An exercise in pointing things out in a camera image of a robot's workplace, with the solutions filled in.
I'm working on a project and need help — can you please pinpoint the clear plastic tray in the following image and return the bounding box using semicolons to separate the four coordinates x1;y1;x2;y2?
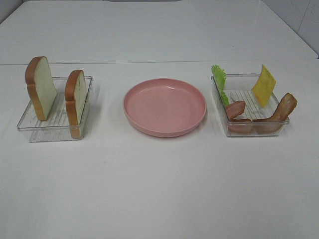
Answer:
211;73;290;137
17;76;94;142

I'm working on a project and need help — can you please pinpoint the pink round plate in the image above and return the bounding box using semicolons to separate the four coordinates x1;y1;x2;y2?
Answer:
123;78;207;137

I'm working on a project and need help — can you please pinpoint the yellow cheese slice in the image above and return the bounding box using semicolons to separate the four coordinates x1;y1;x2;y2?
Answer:
252;64;276;108

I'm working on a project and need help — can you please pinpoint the bread slice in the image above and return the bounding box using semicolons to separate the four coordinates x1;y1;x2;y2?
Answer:
25;56;57;121
65;70;87;139

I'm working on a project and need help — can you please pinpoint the clear left plastic tray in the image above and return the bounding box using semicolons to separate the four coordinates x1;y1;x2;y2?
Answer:
17;76;94;142

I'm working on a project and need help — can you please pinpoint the clear right plastic tray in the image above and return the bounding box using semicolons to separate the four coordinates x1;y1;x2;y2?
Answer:
211;73;290;137

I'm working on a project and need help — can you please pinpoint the green lettuce leaf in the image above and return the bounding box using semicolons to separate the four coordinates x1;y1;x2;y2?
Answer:
211;65;229;106

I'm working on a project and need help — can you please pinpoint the bacon strip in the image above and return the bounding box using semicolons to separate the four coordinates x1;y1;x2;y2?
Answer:
225;101;253;134
253;93;298;134

